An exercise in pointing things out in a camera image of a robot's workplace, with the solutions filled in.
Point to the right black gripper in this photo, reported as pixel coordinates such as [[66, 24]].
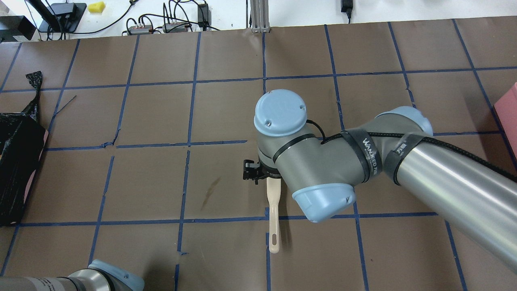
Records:
[[266, 173]]

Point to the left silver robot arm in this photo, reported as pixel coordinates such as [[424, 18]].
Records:
[[98, 276]]

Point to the pink box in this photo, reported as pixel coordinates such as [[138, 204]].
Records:
[[506, 109]]

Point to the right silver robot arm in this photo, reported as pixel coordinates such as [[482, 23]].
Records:
[[475, 196]]

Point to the black power adapter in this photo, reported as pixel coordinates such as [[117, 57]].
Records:
[[204, 17]]

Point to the near usb hub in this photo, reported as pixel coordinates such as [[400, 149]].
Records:
[[140, 29]]

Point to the black monitor stand base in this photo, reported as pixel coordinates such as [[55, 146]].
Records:
[[64, 16]]

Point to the aluminium frame post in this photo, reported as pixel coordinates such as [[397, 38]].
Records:
[[259, 16]]

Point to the yellow paper cup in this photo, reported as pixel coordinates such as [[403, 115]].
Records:
[[96, 7]]

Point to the far usb hub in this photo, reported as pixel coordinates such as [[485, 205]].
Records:
[[176, 27]]

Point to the black box device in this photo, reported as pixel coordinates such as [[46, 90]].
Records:
[[16, 28]]

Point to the usb hub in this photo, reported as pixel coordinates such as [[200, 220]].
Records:
[[140, 29], [176, 27]]

